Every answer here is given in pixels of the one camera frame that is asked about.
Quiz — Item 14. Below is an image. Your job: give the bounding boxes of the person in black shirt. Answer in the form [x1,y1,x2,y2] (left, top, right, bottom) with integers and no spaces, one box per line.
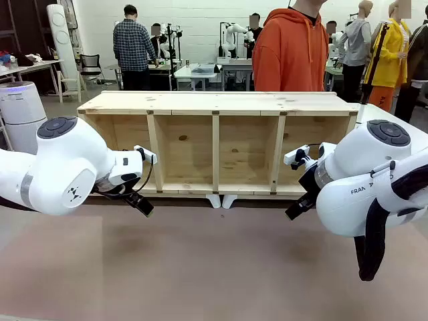
[243,12,265,51]

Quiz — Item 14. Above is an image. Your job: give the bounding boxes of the mannequin in dark jacket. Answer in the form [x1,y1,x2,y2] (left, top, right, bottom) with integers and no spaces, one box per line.
[394,19,428,124]

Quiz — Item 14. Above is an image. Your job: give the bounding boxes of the black mesh office chair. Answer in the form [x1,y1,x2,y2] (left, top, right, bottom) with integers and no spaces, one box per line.
[79,53,106,86]

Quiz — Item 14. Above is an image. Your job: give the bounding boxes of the mannequin in yellow jacket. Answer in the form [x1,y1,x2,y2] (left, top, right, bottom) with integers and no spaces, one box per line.
[363,0,413,113]

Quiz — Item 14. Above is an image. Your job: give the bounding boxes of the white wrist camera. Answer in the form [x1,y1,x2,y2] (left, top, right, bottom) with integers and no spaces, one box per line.
[284,144,311,170]
[133,144,158,165]

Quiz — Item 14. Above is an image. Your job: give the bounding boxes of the person in orange hoodie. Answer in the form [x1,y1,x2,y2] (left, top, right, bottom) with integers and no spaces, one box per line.
[251,0,330,93]

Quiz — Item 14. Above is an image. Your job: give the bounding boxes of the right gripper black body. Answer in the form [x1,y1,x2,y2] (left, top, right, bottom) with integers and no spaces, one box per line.
[298,163,322,202]

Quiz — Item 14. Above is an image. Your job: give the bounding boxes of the man in plaid shirt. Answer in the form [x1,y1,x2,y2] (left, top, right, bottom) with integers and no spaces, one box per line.
[112,4,160,92]

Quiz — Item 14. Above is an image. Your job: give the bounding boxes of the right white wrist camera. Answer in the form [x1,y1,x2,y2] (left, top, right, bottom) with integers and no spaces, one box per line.
[284,144,311,170]

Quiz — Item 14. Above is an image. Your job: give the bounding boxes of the cluttered white work table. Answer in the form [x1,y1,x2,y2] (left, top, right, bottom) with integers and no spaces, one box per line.
[0,49,65,98]

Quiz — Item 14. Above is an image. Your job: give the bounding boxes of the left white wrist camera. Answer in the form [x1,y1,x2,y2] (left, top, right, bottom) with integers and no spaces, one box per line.
[133,144,158,165]

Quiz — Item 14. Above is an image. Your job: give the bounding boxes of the mannequin in grey hoodie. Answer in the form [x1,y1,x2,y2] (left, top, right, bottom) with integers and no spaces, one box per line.
[338,0,372,104]

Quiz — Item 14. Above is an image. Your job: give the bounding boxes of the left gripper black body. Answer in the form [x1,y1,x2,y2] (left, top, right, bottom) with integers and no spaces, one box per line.
[93,176,143,201]

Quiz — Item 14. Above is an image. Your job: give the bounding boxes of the white cylindrical air purifier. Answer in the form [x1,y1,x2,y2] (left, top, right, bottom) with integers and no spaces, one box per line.
[0,81,47,155]

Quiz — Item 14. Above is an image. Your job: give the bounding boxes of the black cable sleeve bundle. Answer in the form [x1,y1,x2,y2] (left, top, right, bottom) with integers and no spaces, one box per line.
[353,159,428,282]

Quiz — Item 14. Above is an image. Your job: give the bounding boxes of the black tripod pole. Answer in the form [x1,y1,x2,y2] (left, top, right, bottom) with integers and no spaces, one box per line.
[360,20,391,105]

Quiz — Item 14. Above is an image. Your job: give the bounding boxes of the four-bay wooden shelf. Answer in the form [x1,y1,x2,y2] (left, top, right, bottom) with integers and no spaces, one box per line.
[76,90,359,201]

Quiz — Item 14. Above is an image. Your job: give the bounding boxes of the left black camera cable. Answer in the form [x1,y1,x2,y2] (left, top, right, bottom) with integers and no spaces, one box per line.
[133,156,158,199]

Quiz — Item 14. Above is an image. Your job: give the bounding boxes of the white tower air conditioner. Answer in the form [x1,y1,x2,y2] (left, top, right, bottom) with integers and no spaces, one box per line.
[45,3,82,81]

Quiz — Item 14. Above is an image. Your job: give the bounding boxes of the seated person in black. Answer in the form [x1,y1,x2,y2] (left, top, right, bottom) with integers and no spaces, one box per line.
[324,19,339,46]

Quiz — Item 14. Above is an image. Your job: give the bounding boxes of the white wooden stool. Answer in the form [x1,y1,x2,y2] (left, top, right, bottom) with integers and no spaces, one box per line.
[58,68,84,104]

